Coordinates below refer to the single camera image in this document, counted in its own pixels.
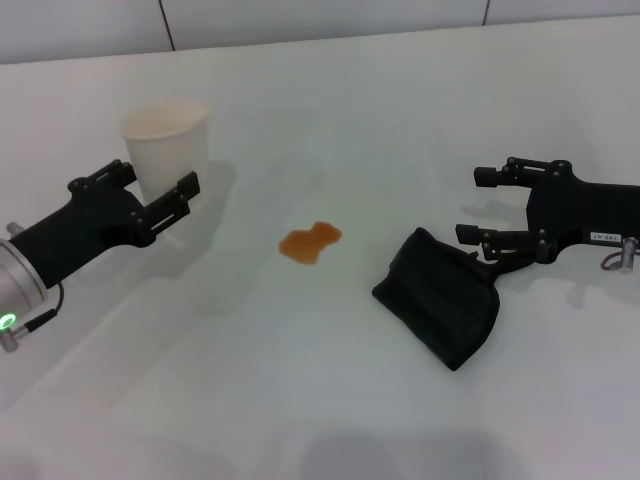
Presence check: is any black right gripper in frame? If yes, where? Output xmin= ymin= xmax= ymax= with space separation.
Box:
xmin=455 ymin=157 xmax=640 ymax=264

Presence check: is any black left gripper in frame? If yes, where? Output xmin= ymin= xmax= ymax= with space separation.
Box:
xmin=9 ymin=159 xmax=201 ymax=291

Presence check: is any white paper cup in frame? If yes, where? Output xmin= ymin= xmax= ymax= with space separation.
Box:
xmin=122 ymin=99 xmax=212 ymax=247

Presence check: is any dark blue rag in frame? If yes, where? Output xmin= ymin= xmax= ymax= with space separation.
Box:
xmin=370 ymin=226 xmax=501 ymax=372

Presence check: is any brown water stain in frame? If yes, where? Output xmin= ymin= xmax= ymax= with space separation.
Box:
xmin=277 ymin=220 xmax=344 ymax=267

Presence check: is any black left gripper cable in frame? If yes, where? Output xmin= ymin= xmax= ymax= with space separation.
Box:
xmin=12 ymin=280 xmax=67 ymax=334

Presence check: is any grey right gripper cable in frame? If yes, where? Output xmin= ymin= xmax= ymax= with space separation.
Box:
xmin=602 ymin=237 xmax=640 ymax=274

